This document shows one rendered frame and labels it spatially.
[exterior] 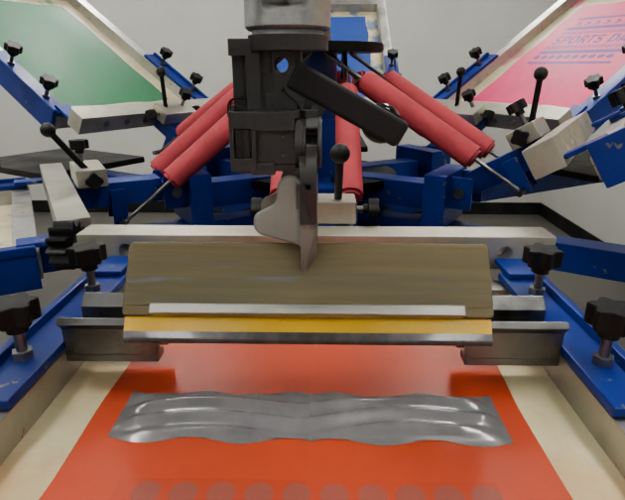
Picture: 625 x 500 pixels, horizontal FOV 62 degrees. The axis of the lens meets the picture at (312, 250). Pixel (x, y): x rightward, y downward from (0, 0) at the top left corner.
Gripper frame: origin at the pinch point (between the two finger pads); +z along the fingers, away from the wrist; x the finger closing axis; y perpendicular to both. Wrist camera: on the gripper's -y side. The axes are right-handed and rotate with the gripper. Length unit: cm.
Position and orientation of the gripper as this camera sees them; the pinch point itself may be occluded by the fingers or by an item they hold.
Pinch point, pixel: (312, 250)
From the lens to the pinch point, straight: 52.0
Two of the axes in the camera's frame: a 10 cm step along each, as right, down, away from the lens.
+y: -10.0, 0.0, 0.2
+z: 0.0, 9.4, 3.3
